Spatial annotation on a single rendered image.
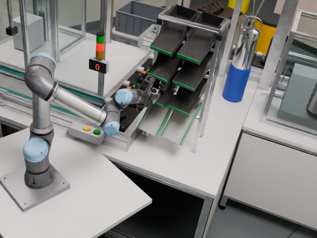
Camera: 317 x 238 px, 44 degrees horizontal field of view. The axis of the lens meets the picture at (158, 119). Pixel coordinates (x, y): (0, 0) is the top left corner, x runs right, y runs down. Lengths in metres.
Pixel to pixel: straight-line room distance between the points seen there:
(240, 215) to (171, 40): 1.75
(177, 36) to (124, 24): 2.29
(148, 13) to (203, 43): 2.62
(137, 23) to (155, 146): 2.13
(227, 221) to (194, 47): 1.65
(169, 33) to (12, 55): 1.59
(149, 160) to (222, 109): 0.82
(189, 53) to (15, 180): 1.11
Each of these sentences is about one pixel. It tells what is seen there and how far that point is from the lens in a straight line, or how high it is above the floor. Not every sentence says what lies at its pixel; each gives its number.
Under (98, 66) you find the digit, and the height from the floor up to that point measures 1.21.
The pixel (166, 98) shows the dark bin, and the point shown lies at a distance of 2.21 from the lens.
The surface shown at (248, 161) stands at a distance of 2.94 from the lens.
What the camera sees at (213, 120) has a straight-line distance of 2.74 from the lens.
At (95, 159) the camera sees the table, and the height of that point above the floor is 0.86.
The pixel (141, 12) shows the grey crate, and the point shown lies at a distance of 4.68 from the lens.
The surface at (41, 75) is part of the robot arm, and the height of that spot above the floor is 1.52.
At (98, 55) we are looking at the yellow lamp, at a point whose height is 1.28.
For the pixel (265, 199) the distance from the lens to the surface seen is 3.14.
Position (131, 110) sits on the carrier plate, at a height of 0.97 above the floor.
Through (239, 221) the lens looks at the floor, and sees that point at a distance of 3.29.
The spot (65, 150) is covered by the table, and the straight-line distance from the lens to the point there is 2.35.
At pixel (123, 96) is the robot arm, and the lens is 1.87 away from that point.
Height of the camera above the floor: 2.41
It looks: 36 degrees down
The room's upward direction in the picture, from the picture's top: 8 degrees clockwise
